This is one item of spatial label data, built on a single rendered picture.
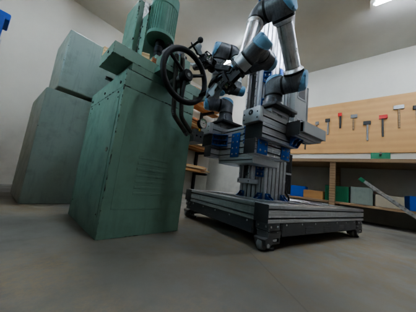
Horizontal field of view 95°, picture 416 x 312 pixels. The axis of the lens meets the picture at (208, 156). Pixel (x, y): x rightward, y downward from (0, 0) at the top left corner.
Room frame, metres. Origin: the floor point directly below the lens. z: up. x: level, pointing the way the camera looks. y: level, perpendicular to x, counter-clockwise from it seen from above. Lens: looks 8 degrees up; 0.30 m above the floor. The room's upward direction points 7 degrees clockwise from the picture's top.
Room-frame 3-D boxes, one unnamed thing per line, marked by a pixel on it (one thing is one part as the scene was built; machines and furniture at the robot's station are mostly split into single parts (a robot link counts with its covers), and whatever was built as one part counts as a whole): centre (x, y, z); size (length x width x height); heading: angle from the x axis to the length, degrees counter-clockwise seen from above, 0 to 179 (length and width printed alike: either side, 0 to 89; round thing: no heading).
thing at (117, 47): (1.06, 0.32, 0.87); 0.61 x 0.30 x 0.06; 135
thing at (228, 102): (1.61, -0.10, 0.98); 0.13 x 0.12 x 0.14; 99
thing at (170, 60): (1.00, 0.26, 0.91); 0.15 x 0.14 x 0.09; 135
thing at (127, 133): (1.21, 0.48, 0.35); 0.58 x 0.45 x 0.71; 45
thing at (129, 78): (1.22, 0.48, 0.76); 0.57 x 0.45 x 0.09; 45
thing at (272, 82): (1.20, -0.39, 0.98); 0.13 x 0.12 x 0.14; 49
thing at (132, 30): (1.34, 0.60, 1.16); 0.22 x 0.22 x 0.72; 45
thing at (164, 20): (1.13, 0.40, 1.32); 0.18 x 0.18 x 0.31
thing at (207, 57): (1.18, 0.08, 1.09); 0.12 x 0.09 x 0.08; 135
